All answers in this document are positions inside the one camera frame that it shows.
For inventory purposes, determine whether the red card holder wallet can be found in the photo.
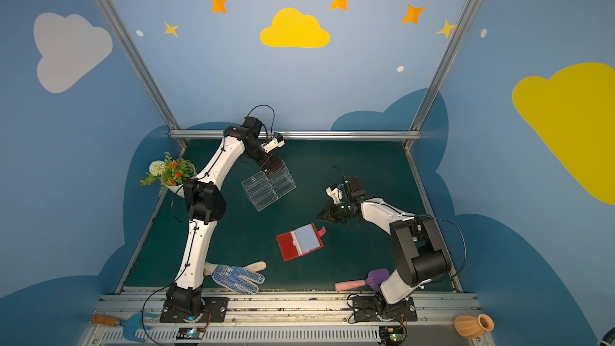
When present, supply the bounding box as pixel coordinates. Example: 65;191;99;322
276;224;326;262

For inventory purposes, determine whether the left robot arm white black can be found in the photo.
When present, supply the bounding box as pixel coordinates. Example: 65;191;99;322
161;116;284;323

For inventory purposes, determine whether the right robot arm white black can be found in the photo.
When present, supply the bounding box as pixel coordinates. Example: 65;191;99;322
318;177;453;305

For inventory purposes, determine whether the clear acrylic card organizer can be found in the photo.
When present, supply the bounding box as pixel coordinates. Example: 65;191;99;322
242;165;296;211

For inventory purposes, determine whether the purple pink toy shovel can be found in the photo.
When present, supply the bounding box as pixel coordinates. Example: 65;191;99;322
335;268;390;292

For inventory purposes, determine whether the horizontal aluminium back bar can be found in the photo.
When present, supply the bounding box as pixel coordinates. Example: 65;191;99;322
170;130;421;141

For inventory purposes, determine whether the white pot with flowers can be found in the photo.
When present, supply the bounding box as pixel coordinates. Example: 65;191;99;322
139;152;197;198

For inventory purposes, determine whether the blue dotted work glove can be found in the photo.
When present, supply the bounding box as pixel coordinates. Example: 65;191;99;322
203;261;267;295

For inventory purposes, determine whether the right green circuit board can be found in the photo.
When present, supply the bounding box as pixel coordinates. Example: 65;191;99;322
378;327;407;346

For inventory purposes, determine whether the green circuit board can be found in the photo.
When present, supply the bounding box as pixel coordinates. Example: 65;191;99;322
378;327;407;346
176;328;206;341

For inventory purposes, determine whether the terracotta clay vase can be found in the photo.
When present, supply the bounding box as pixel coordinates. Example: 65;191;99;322
454;314;495;339

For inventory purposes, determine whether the left green circuit board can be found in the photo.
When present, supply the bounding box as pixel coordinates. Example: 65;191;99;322
176;328;206;341

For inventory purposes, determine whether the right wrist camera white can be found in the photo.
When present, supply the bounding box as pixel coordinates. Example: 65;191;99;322
326;184;344;205

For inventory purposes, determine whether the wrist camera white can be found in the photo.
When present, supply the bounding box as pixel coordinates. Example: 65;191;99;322
261;132;285;153
326;184;344;205

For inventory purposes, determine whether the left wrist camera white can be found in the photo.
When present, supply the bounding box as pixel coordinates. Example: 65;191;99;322
261;132;285;153

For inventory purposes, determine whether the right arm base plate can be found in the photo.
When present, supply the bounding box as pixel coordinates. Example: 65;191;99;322
347;294;417;324

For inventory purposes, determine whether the aluminium rail frame front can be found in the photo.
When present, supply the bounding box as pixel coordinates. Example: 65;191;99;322
80;288;495;345

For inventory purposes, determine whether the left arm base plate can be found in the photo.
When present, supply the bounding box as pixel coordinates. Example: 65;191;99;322
160;296;229;324

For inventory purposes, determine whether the left diagonal aluminium post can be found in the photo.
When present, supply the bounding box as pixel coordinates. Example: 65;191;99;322
94;0;181;131

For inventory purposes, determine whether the diagonal aluminium post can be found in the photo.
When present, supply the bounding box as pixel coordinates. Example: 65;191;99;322
403;0;483;154
94;0;181;131

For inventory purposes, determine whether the blue fork wooden handle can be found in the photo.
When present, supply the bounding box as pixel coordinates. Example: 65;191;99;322
89;312;157;343

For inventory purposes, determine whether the right diagonal aluminium post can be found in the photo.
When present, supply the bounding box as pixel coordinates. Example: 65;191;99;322
403;0;483;154

